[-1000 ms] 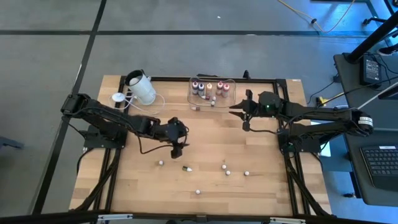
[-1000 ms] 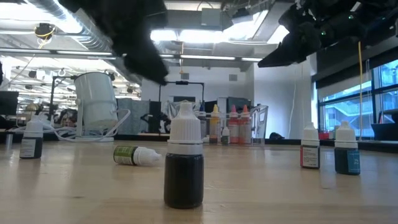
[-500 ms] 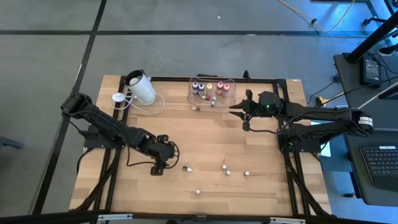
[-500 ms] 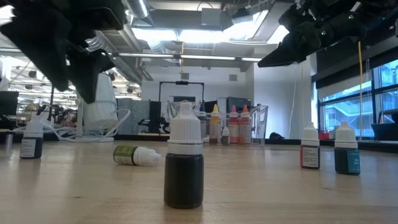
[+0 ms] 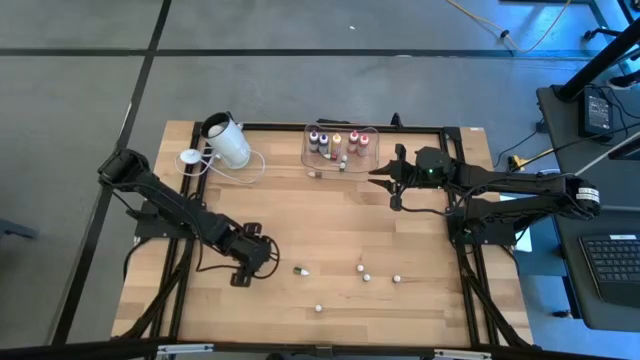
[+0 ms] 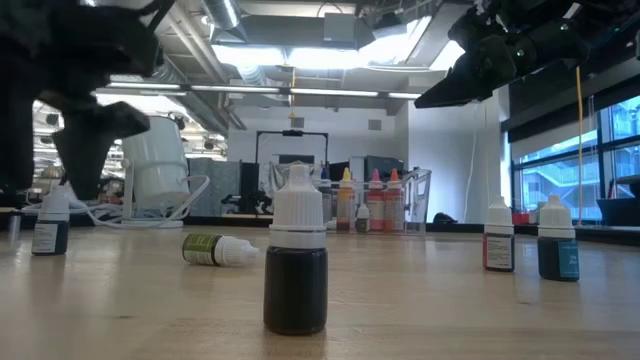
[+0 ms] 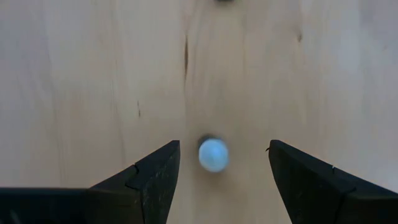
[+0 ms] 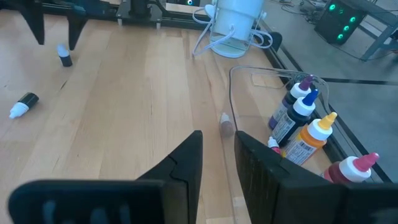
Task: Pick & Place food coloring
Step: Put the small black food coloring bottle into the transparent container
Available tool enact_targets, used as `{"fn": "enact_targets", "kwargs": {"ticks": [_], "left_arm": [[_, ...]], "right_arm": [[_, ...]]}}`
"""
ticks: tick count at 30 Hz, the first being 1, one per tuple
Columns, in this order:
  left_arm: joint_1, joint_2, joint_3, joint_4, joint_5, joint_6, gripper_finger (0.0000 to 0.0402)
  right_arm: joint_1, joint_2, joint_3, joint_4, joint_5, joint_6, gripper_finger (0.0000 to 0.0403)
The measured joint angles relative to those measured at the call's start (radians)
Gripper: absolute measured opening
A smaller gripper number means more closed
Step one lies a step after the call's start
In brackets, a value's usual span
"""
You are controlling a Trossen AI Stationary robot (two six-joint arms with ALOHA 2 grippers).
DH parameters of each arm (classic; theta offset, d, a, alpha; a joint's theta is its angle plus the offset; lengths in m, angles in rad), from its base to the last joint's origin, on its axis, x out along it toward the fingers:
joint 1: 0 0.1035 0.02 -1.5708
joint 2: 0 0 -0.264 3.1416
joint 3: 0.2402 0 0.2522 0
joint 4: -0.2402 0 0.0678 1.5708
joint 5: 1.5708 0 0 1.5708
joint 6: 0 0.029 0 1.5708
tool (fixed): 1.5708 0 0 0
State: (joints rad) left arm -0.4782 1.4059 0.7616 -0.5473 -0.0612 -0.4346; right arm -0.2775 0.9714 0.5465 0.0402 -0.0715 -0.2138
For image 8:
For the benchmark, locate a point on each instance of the dark bottle purple cap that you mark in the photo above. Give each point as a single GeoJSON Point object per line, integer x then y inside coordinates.
{"type": "Point", "coordinates": [290, 99]}

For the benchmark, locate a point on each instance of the red bottle pink cap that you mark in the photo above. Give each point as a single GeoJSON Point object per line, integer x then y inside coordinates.
{"type": "Point", "coordinates": [351, 169]}

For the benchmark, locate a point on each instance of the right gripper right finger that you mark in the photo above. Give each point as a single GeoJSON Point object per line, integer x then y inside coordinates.
{"type": "Point", "coordinates": [261, 174]}

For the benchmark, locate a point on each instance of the dark bottle blue cap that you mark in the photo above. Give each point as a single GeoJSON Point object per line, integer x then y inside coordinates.
{"type": "Point", "coordinates": [298, 115]}

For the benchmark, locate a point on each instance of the orange bottle yellow cap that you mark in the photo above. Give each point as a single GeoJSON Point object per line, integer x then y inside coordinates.
{"type": "Point", "coordinates": [311, 137]}

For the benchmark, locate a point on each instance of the small dropper bottle white cap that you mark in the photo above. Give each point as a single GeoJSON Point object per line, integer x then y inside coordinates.
{"type": "Point", "coordinates": [64, 55]}

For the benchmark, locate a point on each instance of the small brown dropper bottle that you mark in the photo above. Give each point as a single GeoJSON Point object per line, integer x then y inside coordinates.
{"type": "Point", "coordinates": [226, 124]}

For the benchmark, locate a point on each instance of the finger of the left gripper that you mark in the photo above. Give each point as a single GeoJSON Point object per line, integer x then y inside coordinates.
{"type": "Point", "coordinates": [34, 25]}
{"type": "Point", "coordinates": [76, 31]}

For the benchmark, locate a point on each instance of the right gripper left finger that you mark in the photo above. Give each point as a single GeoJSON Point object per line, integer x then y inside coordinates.
{"type": "Point", "coordinates": [183, 161]}

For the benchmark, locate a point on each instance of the small black dropper bottle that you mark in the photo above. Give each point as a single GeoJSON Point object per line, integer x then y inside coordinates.
{"type": "Point", "coordinates": [23, 105]}

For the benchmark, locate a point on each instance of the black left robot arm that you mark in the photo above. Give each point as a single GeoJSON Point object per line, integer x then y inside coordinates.
{"type": "Point", "coordinates": [140, 9]}

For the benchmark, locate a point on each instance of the grey metal desk frame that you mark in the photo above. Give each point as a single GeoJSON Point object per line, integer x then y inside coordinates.
{"type": "Point", "coordinates": [381, 39]}

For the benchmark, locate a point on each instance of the black computer green lights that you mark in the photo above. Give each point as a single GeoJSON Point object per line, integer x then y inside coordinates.
{"type": "Point", "coordinates": [335, 25]}

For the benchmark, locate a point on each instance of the clear plastic bin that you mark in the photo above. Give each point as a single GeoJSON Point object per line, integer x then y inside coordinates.
{"type": "Point", "coordinates": [248, 102]}

